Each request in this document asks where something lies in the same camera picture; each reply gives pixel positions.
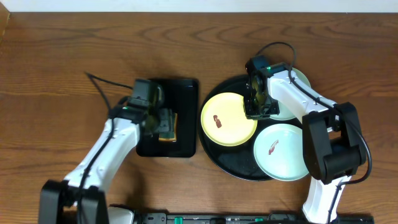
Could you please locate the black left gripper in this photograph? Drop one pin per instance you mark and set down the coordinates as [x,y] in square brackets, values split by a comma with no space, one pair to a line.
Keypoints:
[165,121]

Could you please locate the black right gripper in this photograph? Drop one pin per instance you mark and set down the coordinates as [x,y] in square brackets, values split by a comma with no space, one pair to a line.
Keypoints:
[250,113]

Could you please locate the yellow plate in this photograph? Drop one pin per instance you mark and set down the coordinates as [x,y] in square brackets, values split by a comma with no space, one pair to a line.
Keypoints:
[224,121]

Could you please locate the green yellow sponge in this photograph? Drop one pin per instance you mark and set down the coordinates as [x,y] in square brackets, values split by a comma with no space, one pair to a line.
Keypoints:
[171,134]

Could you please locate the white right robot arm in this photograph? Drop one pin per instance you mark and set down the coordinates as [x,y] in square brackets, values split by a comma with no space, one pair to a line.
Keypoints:
[333,147]

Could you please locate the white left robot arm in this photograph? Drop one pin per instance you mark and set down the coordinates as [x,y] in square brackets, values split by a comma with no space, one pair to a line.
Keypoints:
[85,187]

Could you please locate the black rectangular tray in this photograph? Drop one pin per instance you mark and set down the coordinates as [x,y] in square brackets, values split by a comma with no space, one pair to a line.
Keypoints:
[181,96]

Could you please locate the black round tray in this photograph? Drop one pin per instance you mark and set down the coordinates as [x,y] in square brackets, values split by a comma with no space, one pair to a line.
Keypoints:
[239,160]

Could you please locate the light green plate rear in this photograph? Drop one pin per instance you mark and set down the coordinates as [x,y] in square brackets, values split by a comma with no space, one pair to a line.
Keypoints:
[284,113]

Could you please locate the light green plate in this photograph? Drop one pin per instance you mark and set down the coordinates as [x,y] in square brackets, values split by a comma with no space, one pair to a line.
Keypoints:
[278,151]
[284,113]

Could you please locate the light green plate front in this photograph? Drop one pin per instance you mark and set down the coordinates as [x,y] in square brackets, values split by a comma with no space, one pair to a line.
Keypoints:
[278,151]

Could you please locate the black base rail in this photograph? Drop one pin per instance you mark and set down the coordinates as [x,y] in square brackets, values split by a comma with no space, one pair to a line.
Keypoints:
[233,218]

